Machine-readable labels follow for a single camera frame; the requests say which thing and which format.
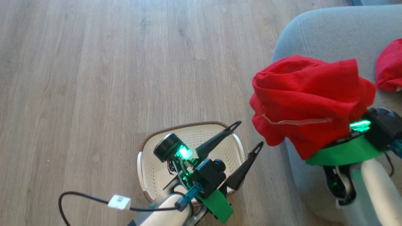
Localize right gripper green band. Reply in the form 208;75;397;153
305;119;387;166

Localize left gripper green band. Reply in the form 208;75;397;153
153;121;264;224

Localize red clothing item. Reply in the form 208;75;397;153
249;55;377;161
375;38;402;92

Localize cream perforated laundry basket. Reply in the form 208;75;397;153
137;121;246;206

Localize grey sofa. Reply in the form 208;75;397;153
271;4;402;224

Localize black cable with white label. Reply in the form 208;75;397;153
58;191;183;226

